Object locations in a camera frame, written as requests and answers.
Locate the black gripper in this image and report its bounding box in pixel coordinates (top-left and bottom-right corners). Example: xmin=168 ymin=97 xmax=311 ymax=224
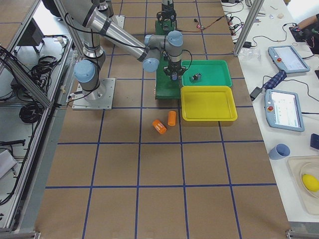
xmin=163 ymin=51 xmax=186 ymax=77
xmin=157 ymin=9 xmax=176 ymax=28

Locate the green push button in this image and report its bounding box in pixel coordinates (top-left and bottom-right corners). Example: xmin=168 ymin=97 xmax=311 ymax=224
xmin=189 ymin=73 xmax=201 ymax=83
xmin=162 ymin=23 xmax=169 ymax=31

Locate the plain orange cylinder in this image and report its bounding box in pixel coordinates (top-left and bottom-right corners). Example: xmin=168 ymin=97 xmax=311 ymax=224
xmin=167 ymin=111 xmax=176 ymax=126

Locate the orange cylinder labelled 4680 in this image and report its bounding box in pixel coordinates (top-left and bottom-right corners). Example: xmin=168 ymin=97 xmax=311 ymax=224
xmin=152 ymin=119 xmax=167 ymax=134

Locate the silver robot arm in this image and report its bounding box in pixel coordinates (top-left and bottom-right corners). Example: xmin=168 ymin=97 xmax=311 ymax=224
xmin=157 ymin=0 xmax=177 ymax=31
xmin=61 ymin=0 xmax=186 ymax=99

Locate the green conveyor belt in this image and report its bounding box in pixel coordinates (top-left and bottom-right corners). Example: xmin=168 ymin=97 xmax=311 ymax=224
xmin=155 ymin=20 xmax=180 ymax=99

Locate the green plastic tray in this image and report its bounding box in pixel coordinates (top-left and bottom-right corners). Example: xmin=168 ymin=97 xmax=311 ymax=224
xmin=181 ymin=60 xmax=232 ymax=87

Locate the yellow plastic tray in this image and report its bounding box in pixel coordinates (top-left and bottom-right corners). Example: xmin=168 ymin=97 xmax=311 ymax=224
xmin=181 ymin=86 xmax=238 ymax=121

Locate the blue checkered cloth roll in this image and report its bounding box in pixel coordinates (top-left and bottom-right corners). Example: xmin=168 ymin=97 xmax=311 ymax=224
xmin=263 ymin=70 xmax=287 ymax=90

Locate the teach pendant far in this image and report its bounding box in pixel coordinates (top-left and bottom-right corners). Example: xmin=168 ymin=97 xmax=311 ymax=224
xmin=268 ymin=45 xmax=310 ymax=74

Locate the teach pendant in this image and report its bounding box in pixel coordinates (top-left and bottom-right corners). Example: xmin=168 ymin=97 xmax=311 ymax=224
xmin=268 ymin=45 xmax=310 ymax=74
xmin=264 ymin=89 xmax=305 ymax=132

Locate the teach pendant near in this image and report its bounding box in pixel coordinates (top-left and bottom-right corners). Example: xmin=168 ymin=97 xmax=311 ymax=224
xmin=264 ymin=89 xmax=305 ymax=132

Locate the blue plastic cup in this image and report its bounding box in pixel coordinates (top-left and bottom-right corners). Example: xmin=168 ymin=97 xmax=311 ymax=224
xmin=269 ymin=143 xmax=291 ymax=160

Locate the beige tray with bowl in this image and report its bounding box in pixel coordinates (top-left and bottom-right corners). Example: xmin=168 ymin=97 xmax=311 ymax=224
xmin=287 ymin=155 xmax=319 ymax=216

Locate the yellow lemon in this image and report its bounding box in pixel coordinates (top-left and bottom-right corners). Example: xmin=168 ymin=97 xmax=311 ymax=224
xmin=302 ymin=174 xmax=319 ymax=192

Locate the red black power cable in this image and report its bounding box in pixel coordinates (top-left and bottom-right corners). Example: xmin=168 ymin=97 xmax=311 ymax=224
xmin=193 ymin=14 xmax=227 ymax=33

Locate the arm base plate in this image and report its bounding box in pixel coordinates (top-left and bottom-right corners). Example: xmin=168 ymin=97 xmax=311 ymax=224
xmin=71 ymin=78 xmax=116 ymax=110
xmin=110 ymin=15 xmax=125 ymax=28

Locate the aluminium frame post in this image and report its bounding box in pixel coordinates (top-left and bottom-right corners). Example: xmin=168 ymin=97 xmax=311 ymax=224
xmin=233 ymin=0 xmax=264 ymax=57

